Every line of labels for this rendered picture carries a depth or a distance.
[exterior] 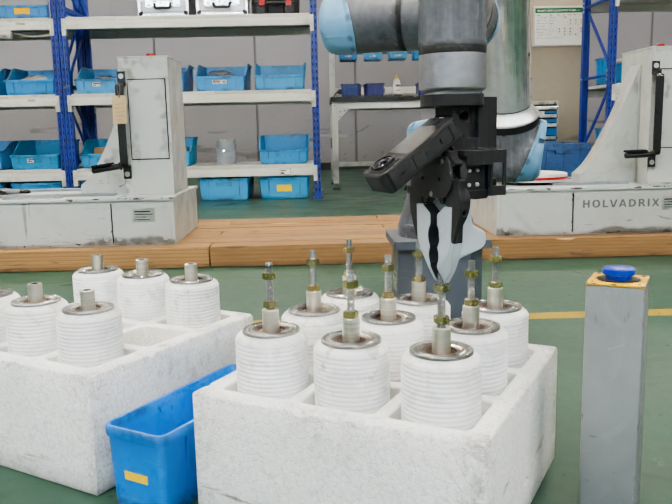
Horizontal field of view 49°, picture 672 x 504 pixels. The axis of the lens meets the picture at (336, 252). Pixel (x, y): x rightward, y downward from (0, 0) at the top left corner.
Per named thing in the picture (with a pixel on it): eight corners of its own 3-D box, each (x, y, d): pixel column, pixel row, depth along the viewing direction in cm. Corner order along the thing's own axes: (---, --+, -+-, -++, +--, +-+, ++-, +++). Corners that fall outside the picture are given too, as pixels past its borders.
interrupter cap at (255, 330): (264, 323, 104) (264, 318, 104) (310, 329, 100) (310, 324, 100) (230, 336, 97) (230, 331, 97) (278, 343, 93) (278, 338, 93)
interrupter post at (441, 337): (448, 358, 86) (448, 330, 86) (428, 355, 87) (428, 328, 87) (454, 352, 88) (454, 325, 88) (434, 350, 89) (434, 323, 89)
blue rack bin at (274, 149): (262, 161, 596) (261, 135, 593) (310, 160, 597) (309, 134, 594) (258, 164, 547) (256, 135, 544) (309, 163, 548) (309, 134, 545)
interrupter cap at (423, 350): (463, 367, 83) (463, 361, 83) (399, 359, 86) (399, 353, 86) (480, 348, 90) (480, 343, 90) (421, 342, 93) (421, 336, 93)
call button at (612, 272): (604, 278, 99) (604, 263, 98) (636, 280, 97) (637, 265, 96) (599, 284, 95) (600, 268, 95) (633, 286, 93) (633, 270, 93)
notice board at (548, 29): (532, 46, 682) (533, 7, 676) (585, 45, 683) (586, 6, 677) (533, 46, 680) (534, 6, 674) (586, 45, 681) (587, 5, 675)
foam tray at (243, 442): (332, 418, 134) (330, 320, 131) (554, 457, 116) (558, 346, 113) (198, 520, 99) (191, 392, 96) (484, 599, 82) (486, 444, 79)
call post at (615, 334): (586, 488, 106) (593, 274, 101) (639, 499, 103) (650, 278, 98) (577, 512, 100) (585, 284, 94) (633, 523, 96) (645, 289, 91)
